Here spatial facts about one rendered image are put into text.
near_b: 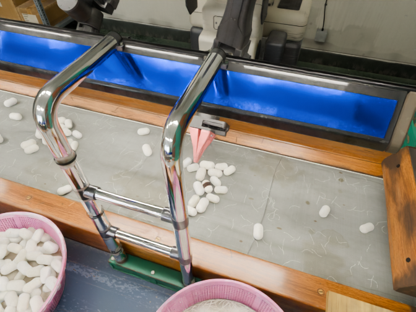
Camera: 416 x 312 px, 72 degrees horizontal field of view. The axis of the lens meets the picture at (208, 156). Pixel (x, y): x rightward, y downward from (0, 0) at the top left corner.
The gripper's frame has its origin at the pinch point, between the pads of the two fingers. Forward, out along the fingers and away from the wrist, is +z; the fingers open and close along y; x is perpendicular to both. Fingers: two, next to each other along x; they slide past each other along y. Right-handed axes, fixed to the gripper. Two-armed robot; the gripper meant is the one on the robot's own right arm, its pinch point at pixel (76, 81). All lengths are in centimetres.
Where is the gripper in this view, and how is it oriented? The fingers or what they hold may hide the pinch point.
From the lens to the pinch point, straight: 88.1
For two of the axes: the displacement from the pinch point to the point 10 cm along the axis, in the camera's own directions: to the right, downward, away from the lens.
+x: 2.2, 0.5, 9.7
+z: -2.3, 9.7, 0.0
